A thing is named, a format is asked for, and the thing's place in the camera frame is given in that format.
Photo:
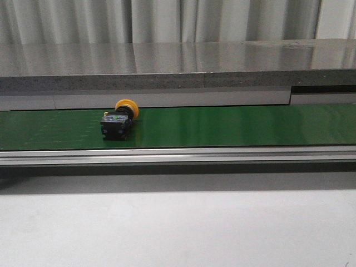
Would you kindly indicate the yellow mushroom push button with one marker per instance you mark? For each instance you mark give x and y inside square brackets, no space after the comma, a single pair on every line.
[116,125]

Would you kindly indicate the grey panel under countertop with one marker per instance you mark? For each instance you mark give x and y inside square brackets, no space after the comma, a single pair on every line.
[218,96]

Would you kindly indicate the green conveyor belt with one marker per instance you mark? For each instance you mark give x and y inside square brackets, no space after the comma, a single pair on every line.
[330,124]

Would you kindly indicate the grey stone countertop slab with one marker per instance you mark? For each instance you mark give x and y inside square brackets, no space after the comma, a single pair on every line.
[76,68]

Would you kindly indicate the white pleated curtain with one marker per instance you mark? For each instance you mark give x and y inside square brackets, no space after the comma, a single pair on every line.
[59,22]

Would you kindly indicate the aluminium conveyor frame rail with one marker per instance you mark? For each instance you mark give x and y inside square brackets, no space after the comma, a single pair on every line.
[310,158]

